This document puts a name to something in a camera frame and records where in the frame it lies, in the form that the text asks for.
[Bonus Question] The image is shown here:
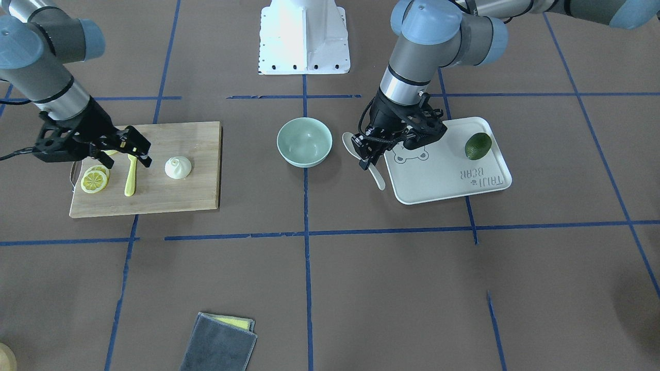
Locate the lemon slice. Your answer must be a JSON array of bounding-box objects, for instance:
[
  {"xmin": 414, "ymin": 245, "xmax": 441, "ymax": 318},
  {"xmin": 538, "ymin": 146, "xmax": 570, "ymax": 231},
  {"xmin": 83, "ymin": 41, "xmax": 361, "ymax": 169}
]
[
  {"xmin": 80, "ymin": 171, "xmax": 108, "ymax": 193},
  {"xmin": 84, "ymin": 164, "xmax": 110, "ymax": 178}
]

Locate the lemon slice front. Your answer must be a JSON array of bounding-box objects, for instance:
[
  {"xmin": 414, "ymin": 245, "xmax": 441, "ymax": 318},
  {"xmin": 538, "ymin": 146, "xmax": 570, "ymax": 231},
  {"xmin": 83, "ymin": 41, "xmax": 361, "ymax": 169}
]
[{"xmin": 80, "ymin": 171, "xmax": 108, "ymax": 193}]

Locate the white ceramic spoon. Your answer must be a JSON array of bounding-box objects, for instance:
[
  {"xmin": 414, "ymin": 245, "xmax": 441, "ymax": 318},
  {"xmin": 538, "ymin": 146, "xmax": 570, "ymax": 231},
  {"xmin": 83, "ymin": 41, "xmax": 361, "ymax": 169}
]
[{"xmin": 341, "ymin": 132, "xmax": 386, "ymax": 191}]

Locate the grey folded cloth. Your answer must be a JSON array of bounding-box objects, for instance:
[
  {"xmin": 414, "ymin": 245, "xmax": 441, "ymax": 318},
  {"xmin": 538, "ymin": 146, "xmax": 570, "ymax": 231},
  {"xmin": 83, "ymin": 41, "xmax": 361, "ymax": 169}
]
[{"xmin": 179, "ymin": 312, "xmax": 258, "ymax": 370}]

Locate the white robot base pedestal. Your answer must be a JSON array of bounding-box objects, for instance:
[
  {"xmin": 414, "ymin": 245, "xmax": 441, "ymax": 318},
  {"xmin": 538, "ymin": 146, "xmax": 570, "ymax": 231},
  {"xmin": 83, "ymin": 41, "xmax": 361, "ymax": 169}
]
[{"xmin": 258, "ymin": 1, "xmax": 351, "ymax": 75}]

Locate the lemon slice behind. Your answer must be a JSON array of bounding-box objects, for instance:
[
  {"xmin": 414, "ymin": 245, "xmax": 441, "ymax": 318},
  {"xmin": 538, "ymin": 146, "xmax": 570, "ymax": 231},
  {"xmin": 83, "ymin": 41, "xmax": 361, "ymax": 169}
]
[{"xmin": 84, "ymin": 164, "xmax": 110, "ymax": 178}]

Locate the wooden mug tree stand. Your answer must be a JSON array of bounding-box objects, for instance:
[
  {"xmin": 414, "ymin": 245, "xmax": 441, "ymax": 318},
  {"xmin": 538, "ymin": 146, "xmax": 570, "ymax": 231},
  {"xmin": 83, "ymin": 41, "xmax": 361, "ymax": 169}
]
[{"xmin": 0, "ymin": 343, "xmax": 18, "ymax": 371}]

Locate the yellow plastic knife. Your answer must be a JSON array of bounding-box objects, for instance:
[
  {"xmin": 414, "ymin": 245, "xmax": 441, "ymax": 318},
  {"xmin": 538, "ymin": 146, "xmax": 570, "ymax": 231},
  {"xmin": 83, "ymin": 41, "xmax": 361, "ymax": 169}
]
[{"xmin": 123, "ymin": 155, "xmax": 137, "ymax": 197}]

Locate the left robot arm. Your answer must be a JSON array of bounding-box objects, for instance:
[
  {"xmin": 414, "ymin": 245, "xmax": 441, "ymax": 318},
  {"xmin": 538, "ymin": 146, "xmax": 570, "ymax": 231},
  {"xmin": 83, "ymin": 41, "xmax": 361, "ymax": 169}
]
[{"xmin": 351, "ymin": 1, "xmax": 659, "ymax": 171}]

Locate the white steamed bun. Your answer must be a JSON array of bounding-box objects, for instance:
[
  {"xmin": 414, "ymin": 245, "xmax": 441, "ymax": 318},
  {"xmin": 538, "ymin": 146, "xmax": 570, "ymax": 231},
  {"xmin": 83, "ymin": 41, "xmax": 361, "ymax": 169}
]
[{"xmin": 163, "ymin": 157, "xmax": 193, "ymax": 179}]

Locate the light green bowl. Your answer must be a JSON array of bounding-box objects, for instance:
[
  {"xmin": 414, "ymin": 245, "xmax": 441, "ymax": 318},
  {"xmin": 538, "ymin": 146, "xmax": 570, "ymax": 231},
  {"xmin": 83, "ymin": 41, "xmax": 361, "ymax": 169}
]
[{"xmin": 276, "ymin": 117, "xmax": 333, "ymax": 167}]

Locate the white bear tray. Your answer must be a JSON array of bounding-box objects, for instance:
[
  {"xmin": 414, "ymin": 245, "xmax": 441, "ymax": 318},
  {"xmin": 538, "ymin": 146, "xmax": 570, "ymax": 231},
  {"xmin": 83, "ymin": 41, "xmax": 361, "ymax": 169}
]
[{"xmin": 384, "ymin": 117, "xmax": 513, "ymax": 205}]

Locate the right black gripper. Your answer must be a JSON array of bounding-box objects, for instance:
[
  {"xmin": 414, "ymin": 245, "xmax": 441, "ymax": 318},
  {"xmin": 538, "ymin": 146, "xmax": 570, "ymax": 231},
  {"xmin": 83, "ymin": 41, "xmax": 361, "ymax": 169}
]
[{"xmin": 66, "ymin": 98, "xmax": 152, "ymax": 167}]

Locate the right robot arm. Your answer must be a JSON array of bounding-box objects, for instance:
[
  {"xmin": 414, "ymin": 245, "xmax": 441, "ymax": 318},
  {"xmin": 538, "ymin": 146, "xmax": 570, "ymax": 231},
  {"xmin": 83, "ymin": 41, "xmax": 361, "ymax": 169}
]
[{"xmin": 1, "ymin": 1, "xmax": 152, "ymax": 167}]

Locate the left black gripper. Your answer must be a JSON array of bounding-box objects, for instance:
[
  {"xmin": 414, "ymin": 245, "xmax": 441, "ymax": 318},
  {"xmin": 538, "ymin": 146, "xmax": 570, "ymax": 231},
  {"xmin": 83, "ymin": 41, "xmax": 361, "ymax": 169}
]
[{"xmin": 356, "ymin": 89, "xmax": 413, "ymax": 171}]

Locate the bamboo cutting board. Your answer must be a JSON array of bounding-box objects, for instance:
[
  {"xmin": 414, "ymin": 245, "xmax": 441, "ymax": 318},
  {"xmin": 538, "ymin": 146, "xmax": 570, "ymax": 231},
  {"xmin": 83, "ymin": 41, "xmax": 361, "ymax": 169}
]
[{"xmin": 69, "ymin": 121, "xmax": 222, "ymax": 218}]

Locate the yellow sponge cloth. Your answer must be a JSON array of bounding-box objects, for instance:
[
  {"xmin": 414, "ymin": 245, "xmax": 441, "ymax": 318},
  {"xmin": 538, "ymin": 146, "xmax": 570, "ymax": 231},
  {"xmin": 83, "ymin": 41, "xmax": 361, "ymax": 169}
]
[{"xmin": 218, "ymin": 316, "xmax": 254, "ymax": 332}]

